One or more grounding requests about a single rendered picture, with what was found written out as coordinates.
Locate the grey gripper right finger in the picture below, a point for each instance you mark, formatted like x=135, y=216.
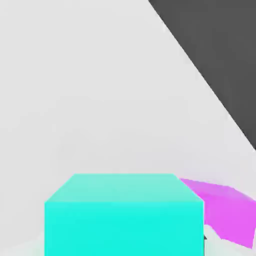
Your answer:
x=212, y=247

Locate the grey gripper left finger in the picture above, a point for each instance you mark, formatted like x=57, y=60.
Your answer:
x=36, y=250

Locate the small cyan cube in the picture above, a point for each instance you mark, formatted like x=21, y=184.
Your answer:
x=124, y=224

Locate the small magenta cube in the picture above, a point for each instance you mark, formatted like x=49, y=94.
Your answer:
x=230, y=214

